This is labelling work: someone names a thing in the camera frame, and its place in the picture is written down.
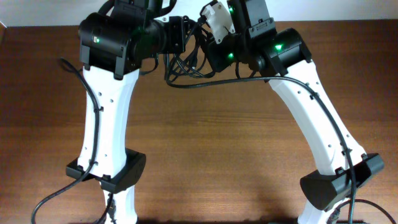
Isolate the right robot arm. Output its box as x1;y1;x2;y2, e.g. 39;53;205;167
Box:
200;1;384;223

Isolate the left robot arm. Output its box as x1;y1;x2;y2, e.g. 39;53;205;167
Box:
66;1;184;223

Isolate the right camera cable black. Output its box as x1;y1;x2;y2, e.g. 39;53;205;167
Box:
164;15;396;224

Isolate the camera cable black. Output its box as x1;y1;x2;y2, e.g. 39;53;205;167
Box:
30;57;116;224
164;15;396;224

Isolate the left camera cable black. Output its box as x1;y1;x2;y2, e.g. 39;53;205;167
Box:
30;57;116;224

